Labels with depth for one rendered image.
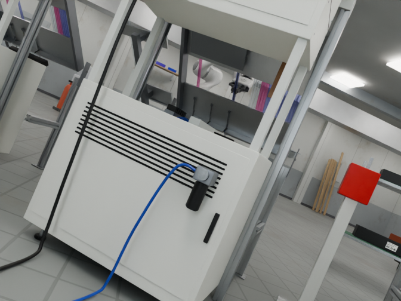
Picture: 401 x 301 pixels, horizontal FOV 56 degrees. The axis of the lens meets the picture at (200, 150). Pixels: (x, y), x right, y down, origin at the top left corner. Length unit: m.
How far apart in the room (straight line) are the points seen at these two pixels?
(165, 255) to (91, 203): 0.32
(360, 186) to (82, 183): 1.24
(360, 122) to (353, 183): 7.82
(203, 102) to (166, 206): 1.04
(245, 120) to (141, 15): 6.69
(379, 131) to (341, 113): 1.09
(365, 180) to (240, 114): 0.72
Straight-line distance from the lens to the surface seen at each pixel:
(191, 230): 1.22
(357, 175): 1.92
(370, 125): 9.84
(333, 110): 9.38
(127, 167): 1.31
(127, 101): 1.35
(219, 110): 2.14
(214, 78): 2.75
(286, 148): 1.59
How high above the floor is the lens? 0.57
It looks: 1 degrees down
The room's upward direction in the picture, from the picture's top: 24 degrees clockwise
